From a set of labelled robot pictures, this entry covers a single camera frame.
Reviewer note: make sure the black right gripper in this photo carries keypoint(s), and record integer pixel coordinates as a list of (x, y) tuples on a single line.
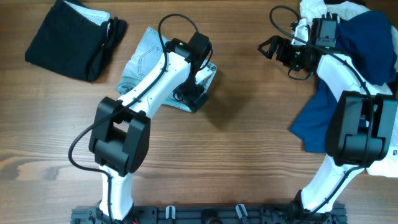
[(285, 45)]

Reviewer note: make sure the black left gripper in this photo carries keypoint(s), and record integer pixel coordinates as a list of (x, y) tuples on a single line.
[(189, 99)]

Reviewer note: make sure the light blue denim shorts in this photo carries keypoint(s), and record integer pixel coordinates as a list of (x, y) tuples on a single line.
[(145, 58)]

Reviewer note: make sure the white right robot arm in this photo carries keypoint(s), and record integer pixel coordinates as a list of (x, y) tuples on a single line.
[(361, 135)]

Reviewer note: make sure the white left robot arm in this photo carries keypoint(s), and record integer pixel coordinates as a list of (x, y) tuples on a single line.
[(120, 138)]

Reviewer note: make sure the white printed t-shirt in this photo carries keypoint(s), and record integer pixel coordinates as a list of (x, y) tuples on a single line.
[(311, 18)]

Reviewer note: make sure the dark blue t-shirt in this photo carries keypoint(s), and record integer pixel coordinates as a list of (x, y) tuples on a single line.
[(368, 39)]

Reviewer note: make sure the white mesh folded garment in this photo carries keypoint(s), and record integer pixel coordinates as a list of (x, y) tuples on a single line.
[(95, 16)]

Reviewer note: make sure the folded black garment stack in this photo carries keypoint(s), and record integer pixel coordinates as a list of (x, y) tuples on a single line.
[(69, 44)]

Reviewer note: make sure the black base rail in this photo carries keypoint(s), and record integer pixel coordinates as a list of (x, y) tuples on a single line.
[(266, 214)]

